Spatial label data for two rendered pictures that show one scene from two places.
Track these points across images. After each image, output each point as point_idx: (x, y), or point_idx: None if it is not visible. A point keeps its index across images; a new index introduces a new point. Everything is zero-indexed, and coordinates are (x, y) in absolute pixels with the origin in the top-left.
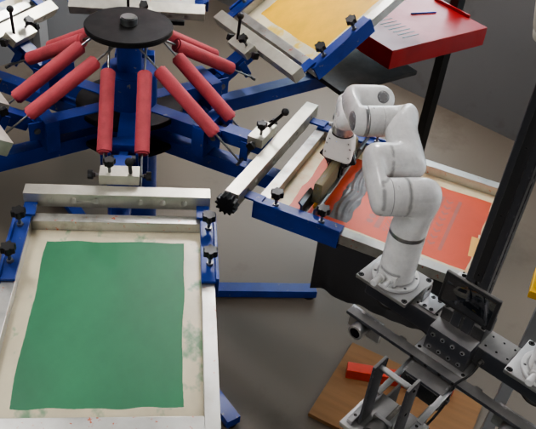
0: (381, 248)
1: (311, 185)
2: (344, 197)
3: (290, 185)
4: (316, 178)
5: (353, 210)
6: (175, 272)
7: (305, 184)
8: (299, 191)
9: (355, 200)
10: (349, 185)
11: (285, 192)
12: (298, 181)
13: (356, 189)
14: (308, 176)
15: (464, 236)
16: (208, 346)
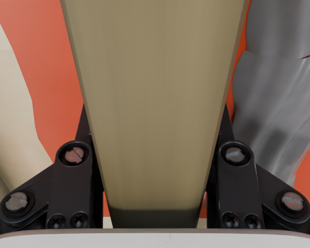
0: None
1: (69, 113)
2: (253, 132)
3: None
4: (42, 48)
5: (298, 166)
6: None
7: (35, 117)
8: (53, 158)
9: (306, 121)
10: (262, 6)
11: (20, 183)
12: None
13: None
14: None
15: None
16: None
